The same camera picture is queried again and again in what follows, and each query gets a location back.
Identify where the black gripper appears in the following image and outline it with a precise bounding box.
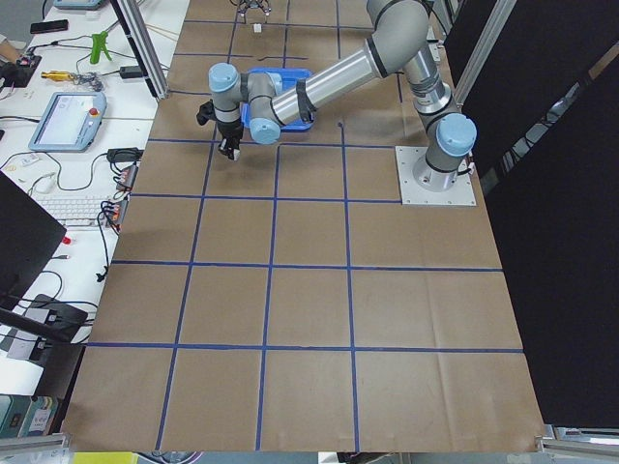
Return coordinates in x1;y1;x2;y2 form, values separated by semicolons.
217;120;242;160
237;0;272;21

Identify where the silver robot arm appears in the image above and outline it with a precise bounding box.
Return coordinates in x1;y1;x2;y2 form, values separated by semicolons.
196;0;477;192

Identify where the blue plastic tray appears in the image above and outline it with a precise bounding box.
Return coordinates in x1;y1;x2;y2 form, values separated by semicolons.
240;67;316;133

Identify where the black power adapter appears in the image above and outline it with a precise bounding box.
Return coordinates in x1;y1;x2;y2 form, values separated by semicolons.
119;66;144;79

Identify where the brown paper table cover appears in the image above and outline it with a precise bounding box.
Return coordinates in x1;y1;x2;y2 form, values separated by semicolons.
63;1;543;452

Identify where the blue teach pendant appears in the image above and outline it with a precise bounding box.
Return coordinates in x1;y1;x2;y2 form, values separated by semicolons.
53;0;105;11
28;92;107;152

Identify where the white keyboard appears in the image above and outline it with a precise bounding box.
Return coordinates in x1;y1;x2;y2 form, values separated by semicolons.
33;195;114;228

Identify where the yellow brass tool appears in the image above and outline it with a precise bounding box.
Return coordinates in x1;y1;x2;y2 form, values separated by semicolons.
41;71;74;82

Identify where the black smartphone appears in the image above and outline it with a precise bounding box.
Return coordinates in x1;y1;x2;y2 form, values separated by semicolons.
30;19;69;35

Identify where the black monitor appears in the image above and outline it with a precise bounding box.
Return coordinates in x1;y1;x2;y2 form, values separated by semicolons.
0;173;66;310

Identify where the black monitor stand base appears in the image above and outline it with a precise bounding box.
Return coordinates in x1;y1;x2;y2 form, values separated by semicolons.
1;294;88;365

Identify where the wrist black camera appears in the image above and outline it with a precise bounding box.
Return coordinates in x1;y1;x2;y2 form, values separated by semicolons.
196;100;217;126

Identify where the aluminium frame post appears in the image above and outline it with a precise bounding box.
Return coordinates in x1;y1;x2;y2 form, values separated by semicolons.
110;0;169;101

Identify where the green handled reach grabber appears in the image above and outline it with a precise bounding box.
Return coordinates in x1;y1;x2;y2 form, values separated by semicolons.
89;31;112;65

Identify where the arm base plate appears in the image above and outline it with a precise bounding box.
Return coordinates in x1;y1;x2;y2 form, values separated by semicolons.
395;146;477;207

